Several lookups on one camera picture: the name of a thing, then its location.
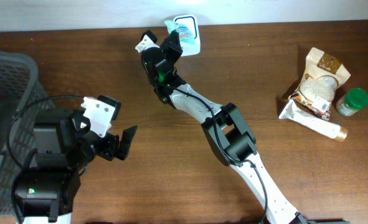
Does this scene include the teal wipes packet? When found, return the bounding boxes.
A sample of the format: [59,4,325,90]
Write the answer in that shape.
[164,21,195,45]

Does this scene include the white bamboo print tube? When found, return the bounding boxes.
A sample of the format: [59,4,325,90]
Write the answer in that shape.
[278,100,348,142]

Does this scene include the beige snack bag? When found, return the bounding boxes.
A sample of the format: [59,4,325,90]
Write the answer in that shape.
[288,47,351,121]

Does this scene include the green lidded jar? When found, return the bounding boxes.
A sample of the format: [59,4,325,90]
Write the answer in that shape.
[336,88,368,116]

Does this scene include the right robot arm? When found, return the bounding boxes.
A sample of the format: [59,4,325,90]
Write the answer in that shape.
[136,30,310,223]

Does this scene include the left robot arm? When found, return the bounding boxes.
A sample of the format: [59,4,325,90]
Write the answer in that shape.
[11,108,137,223]

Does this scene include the white barcode scanner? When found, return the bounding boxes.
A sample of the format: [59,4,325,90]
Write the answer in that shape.
[173,14,201,57]

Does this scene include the grey plastic basket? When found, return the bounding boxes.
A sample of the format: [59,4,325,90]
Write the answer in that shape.
[0,51,54,216]

